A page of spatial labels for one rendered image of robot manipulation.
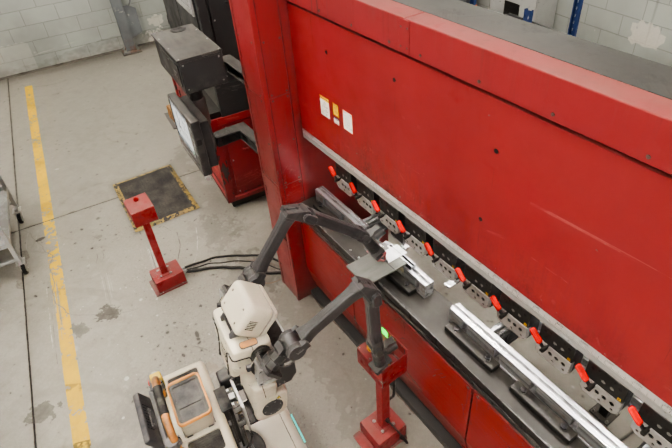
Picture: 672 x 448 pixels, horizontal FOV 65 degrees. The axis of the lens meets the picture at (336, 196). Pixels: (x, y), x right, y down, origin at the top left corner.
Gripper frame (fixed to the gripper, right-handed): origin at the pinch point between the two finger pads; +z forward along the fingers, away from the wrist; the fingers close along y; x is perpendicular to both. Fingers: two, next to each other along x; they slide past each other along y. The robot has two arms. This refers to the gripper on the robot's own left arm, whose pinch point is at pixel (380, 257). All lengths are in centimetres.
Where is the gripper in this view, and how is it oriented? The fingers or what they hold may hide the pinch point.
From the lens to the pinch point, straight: 280.6
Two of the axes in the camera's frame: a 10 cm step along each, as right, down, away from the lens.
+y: -5.5, -4.7, 6.9
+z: 4.4, 5.3, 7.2
